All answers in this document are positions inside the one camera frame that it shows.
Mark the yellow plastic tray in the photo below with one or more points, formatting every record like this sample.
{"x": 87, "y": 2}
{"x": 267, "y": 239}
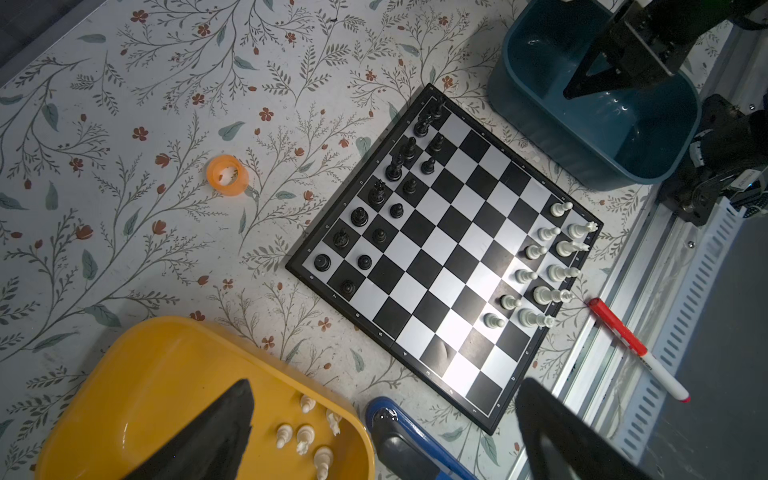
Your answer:
{"x": 162, "y": 373}

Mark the black white chessboard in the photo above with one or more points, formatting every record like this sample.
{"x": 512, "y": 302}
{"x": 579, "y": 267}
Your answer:
{"x": 437, "y": 243}

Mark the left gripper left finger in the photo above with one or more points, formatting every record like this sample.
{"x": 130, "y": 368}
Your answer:
{"x": 211, "y": 446}

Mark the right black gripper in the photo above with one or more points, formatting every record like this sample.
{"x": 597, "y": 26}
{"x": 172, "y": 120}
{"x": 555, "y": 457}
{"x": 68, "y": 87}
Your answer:
{"x": 645, "y": 43}

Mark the blue stapler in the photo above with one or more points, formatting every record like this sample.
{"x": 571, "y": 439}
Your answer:
{"x": 405, "y": 448}

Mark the teal plastic tray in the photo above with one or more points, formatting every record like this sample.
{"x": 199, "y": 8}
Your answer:
{"x": 606, "y": 140}

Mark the red white marker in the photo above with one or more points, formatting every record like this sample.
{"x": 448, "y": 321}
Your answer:
{"x": 662, "y": 376}

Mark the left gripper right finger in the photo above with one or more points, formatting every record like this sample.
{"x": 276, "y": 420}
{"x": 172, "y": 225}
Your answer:
{"x": 560, "y": 446}

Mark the orange tape roll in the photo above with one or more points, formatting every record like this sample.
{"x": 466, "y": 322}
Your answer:
{"x": 227, "y": 175}

